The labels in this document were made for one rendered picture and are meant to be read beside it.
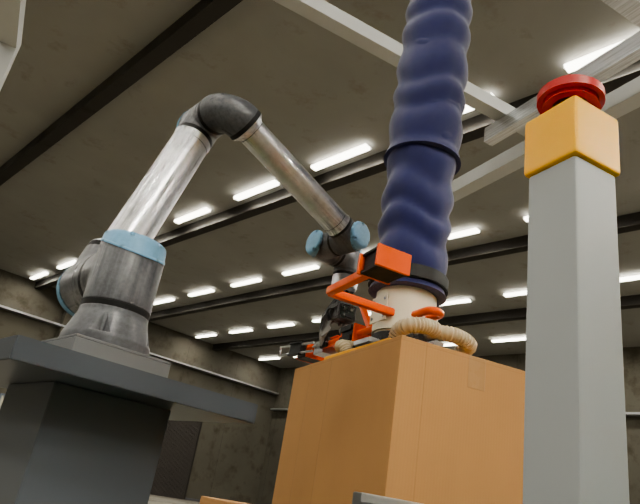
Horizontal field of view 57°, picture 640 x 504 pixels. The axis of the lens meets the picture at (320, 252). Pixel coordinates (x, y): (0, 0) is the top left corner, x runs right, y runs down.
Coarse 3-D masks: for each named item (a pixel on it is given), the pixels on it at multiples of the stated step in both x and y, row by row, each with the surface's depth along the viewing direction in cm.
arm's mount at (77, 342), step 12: (72, 336) 115; (84, 336) 115; (72, 348) 113; (84, 348) 115; (96, 348) 116; (108, 348) 118; (120, 348) 120; (108, 360) 118; (120, 360) 119; (132, 360) 121; (144, 360) 123; (156, 360) 125; (156, 372) 124; (168, 372) 126
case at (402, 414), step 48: (336, 384) 150; (384, 384) 129; (432, 384) 128; (480, 384) 134; (288, 432) 169; (336, 432) 142; (384, 432) 123; (432, 432) 125; (480, 432) 130; (288, 480) 159; (336, 480) 135; (384, 480) 118; (432, 480) 121; (480, 480) 126
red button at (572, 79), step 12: (552, 84) 64; (564, 84) 63; (576, 84) 62; (588, 84) 62; (600, 84) 63; (540, 96) 65; (552, 96) 64; (564, 96) 64; (588, 96) 63; (600, 96) 64; (540, 108) 67; (600, 108) 65
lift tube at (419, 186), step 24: (408, 144) 177; (408, 168) 174; (432, 168) 173; (384, 192) 177; (408, 192) 170; (432, 192) 170; (384, 216) 172; (408, 216) 166; (432, 216) 168; (384, 240) 168; (408, 240) 163; (432, 240) 165; (432, 264) 161; (432, 288) 159
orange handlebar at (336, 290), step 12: (348, 276) 142; (360, 276) 136; (336, 288) 146; (348, 300) 152; (360, 300) 154; (384, 312) 156; (420, 312) 153; (432, 312) 151; (336, 336) 193; (360, 336) 180; (312, 348) 207
